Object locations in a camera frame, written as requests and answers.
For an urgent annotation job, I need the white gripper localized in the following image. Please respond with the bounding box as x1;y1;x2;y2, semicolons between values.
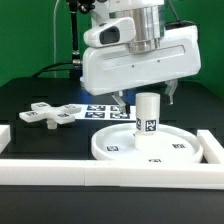
83;17;201;114

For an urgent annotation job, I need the white round table top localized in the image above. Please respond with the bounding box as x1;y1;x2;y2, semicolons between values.
91;123;203;163

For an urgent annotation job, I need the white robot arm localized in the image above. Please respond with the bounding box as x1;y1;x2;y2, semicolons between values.
83;0;201;113

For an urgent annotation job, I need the white marker sheet with tags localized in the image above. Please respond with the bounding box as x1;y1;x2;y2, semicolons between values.
75;104;136;121

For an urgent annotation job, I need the white cross-shaped table base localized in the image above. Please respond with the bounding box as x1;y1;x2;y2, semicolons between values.
19;102;81;130

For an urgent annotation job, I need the black cable on table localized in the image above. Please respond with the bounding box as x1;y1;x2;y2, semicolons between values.
31;60;86;78

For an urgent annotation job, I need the white U-shaped boundary frame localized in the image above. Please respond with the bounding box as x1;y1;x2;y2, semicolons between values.
0;130;224;190

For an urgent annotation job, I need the white hanging cable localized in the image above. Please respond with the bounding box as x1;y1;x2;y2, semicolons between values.
53;0;62;79

